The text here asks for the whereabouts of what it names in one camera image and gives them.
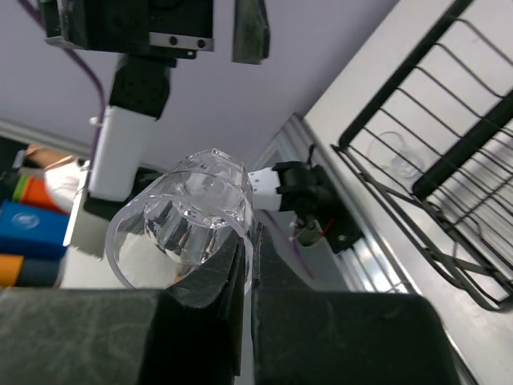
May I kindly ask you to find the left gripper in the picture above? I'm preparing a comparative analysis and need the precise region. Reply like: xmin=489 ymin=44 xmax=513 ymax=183
xmin=39 ymin=0 xmax=269 ymax=64

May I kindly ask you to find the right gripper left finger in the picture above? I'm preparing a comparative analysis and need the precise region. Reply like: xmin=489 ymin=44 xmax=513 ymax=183
xmin=1 ymin=238 xmax=245 ymax=384

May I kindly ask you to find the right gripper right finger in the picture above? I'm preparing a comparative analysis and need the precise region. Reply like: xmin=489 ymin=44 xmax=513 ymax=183
xmin=251 ymin=225 xmax=460 ymax=384

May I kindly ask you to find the clear glass front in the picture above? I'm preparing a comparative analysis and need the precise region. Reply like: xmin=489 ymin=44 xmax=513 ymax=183
xmin=105 ymin=148 xmax=253 ymax=289

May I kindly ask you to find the clear glass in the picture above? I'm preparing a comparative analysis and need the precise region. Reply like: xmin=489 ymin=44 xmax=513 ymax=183
xmin=366 ymin=132 xmax=424 ymax=181
xmin=105 ymin=148 xmax=253 ymax=289

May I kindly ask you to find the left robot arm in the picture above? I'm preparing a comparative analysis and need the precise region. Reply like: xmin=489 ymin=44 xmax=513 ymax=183
xmin=38 ymin=1 xmax=214 ymax=216

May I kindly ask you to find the blue box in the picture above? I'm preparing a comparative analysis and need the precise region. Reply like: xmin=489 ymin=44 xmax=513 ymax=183
xmin=1 ymin=201 xmax=69 ymax=261

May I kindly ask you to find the orange box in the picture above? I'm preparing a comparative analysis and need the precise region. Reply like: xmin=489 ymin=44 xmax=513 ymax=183
xmin=0 ymin=254 xmax=23 ymax=287

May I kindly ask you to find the aluminium mounting rail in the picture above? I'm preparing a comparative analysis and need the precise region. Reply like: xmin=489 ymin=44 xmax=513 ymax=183
xmin=256 ymin=114 xmax=482 ymax=385

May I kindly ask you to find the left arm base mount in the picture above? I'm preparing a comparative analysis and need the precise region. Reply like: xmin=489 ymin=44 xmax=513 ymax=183
xmin=291 ymin=163 xmax=362 ymax=253

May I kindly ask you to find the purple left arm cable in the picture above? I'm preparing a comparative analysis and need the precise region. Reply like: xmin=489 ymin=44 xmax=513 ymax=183
xmin=18 ymin=0 xmax=313 ymax=282

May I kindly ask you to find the black wire dish rack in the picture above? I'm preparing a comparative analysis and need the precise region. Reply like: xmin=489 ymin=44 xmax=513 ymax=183
xmin=333 ymin=1 xmax=512 ymax=312

